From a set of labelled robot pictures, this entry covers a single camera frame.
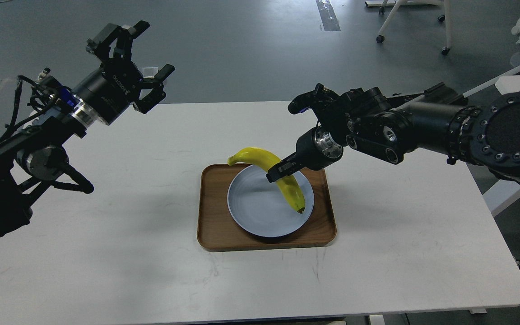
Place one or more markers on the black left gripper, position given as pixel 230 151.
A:
pixel 117 82

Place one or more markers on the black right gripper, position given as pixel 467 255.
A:
pixel 316 149

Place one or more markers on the yellow banana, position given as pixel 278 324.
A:
pixel 288 185

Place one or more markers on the light blue plate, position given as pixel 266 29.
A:
pixel 258 206

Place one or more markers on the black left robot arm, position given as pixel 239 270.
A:
pixel 46 114

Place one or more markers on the brown wooden tray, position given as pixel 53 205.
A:
pixel 217 231

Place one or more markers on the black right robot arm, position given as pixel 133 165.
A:
pixel 439 120

